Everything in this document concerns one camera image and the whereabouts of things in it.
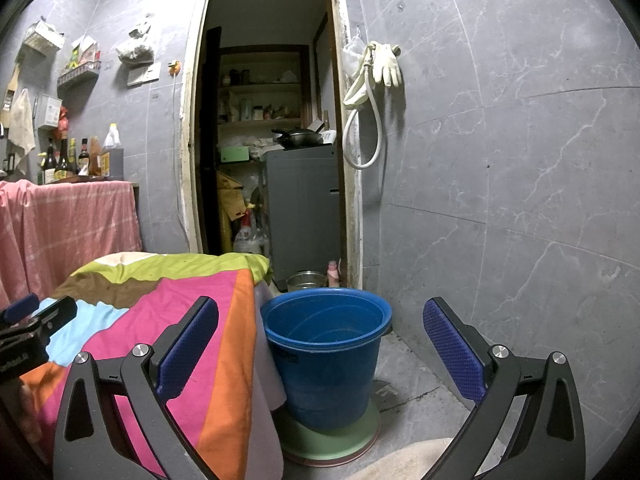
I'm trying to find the seasoning packets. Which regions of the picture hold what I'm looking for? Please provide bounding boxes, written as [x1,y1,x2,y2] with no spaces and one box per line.
[67,35,101,68]

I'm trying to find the multicolour patchwork blanket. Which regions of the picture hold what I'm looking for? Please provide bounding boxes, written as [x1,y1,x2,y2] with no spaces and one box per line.
[20,252,288,480]

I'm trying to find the black wok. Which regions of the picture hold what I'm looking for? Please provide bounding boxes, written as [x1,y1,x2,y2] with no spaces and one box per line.
[271,127,325,151]

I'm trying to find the tall dark glass bottle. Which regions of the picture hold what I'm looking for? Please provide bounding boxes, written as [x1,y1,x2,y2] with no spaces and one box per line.
[56,136,71,179]

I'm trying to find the grey wall rack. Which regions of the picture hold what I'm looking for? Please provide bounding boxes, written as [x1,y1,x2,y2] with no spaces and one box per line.
[56,60,102,92]

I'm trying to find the grey cabinet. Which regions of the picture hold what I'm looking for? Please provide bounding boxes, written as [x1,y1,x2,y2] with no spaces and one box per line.
[265,144,344,292]

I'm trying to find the green plastic basin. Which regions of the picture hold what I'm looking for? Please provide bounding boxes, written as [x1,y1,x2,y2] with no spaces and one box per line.
[282,400,382,464]

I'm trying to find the white rubber gloves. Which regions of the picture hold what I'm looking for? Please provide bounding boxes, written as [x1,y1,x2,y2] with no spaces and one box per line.
[372,42,402,88]

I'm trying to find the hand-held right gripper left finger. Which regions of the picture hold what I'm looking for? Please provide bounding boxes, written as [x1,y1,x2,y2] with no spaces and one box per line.
[52,296,221,480]

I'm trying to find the wooden storeroom shelf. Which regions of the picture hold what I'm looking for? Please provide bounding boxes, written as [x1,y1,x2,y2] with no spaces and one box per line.
[217,45,311,129]

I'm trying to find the pink checked cloth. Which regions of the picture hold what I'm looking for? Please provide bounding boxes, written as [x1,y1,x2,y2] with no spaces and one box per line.
[0,179,144,307]

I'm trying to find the metal bowl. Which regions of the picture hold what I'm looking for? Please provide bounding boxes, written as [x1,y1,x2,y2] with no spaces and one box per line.
[286,270,329,291]

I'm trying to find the brown paper packet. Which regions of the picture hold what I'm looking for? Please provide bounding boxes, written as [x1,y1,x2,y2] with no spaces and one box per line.
[89,135,104,177]

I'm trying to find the white hanging plastic bag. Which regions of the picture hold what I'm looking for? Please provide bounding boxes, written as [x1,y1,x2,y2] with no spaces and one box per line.
[116,14,155,66]

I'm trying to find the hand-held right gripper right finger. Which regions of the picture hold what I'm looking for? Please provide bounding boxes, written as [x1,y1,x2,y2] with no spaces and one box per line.
[422,296,587,480]

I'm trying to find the door frame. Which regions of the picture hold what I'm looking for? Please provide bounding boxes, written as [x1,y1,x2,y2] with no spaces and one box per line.
[180,0,364,292]

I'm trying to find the white hose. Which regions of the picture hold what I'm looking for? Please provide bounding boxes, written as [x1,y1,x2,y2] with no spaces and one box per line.
[342,42,386,170]

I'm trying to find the beige dish cloth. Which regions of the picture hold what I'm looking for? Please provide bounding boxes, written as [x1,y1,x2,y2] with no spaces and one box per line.
[9,88,37,154]

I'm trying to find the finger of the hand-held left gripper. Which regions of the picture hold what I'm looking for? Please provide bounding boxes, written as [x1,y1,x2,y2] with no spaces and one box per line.
[0,292,41,329]
[30,297,79,344]

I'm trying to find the person's left hand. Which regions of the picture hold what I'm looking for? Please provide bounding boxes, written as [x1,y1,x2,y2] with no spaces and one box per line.
[19,380,44,444]

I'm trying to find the white wall-mounted box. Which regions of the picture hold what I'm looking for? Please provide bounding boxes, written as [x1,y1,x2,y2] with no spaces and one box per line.
[37,94,63,129]

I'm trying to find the white wall basket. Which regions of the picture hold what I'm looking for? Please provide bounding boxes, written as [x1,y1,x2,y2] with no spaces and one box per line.
[22,20,66,54]

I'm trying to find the wall switch panel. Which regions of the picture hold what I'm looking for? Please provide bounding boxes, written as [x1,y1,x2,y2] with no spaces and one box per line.
[126,62,162,86]

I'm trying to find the blue plastic bucket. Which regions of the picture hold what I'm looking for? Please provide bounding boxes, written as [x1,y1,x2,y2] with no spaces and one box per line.
[260,288,393,432]

